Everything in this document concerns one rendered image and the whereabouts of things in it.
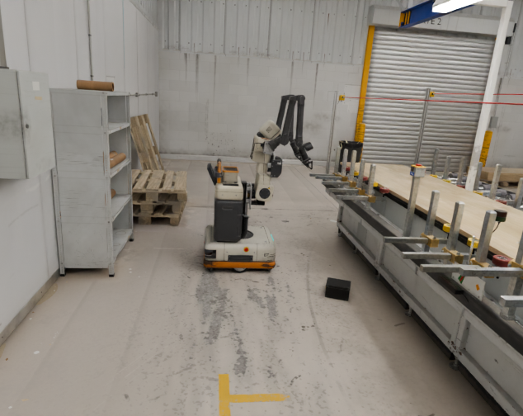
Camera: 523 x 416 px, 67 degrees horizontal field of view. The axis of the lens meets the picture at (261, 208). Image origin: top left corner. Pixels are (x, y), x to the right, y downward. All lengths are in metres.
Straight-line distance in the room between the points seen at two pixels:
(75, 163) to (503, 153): 10.75
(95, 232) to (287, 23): 7.41
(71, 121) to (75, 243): 1.01
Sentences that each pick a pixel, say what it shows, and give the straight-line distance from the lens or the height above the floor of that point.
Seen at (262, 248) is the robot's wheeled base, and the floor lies 0.26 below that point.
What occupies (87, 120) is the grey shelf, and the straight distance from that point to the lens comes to 3.43.
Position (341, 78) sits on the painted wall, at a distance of 10.10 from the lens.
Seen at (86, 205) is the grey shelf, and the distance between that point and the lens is 3.57.
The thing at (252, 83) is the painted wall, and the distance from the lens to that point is 9.68.
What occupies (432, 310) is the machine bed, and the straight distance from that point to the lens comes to 3.17.
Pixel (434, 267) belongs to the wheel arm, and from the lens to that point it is 2.11.
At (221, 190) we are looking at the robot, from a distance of 3.51.
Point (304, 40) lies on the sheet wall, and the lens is 9.93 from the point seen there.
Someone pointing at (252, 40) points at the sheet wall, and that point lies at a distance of 9.75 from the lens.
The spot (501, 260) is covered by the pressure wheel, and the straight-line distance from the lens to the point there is 2.28.
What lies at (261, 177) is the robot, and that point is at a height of 0.87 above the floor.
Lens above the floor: 1.60
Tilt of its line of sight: 16 degrees down
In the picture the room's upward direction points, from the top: 4 degrees clockwise
